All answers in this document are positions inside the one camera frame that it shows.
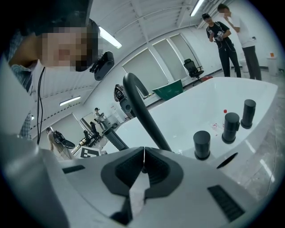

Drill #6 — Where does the green bathtub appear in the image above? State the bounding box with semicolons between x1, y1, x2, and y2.
152;79;184;101

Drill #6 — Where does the black head-worn camera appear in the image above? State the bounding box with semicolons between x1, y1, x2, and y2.
89;51;115;81

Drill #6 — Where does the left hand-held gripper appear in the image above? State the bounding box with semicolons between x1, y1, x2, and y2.
78;147;108;159

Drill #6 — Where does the black curved faucet spout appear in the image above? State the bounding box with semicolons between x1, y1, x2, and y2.
122;72;173;153

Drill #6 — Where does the white trash bin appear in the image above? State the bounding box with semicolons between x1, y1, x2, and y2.
266;53;279;76

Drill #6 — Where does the black cylindrical faucet knob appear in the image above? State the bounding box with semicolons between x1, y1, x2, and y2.
221;112;240;144
240;99;257;130
193;130;211;160

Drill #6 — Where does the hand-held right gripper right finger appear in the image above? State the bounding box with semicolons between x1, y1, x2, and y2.
133;147;260;228

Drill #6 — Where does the person's checked shirt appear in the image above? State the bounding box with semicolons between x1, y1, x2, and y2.
8;28;34;141

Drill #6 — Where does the black office chair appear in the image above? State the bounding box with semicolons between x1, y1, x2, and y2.
183;58;205;87

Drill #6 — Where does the person's head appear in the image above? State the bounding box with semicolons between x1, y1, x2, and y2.
8;19;101;73

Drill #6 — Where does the white window blind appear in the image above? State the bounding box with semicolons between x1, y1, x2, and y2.
152;39;179;78
170;33;199;74
122;49;167;86

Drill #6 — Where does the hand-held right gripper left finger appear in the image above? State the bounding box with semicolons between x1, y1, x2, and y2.
59;147;145;228

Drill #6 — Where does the pile of clear plastic bottles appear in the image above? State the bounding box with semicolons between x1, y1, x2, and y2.
210;108;229;136

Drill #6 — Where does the long ceiling light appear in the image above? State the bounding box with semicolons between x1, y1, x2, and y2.
59;95;81;107
190;0;204;16
98;26;122;49

